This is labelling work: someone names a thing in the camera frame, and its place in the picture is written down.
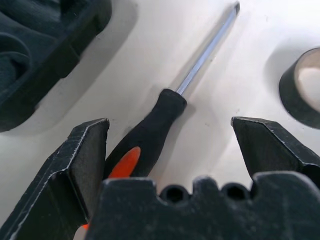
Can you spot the black electrical tape roll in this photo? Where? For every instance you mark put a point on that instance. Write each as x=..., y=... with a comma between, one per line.
x=291, y=92

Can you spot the black orange long-shaft screwdriver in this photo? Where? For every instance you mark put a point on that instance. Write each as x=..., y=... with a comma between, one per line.
x=155, y=125

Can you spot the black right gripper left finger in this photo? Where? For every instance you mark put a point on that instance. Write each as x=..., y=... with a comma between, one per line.
x=57, y=175

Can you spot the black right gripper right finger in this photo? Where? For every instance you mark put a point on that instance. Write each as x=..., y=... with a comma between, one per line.
x=270, y=147

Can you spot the black tool case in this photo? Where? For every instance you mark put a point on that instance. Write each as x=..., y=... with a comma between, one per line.
x=37, y=62

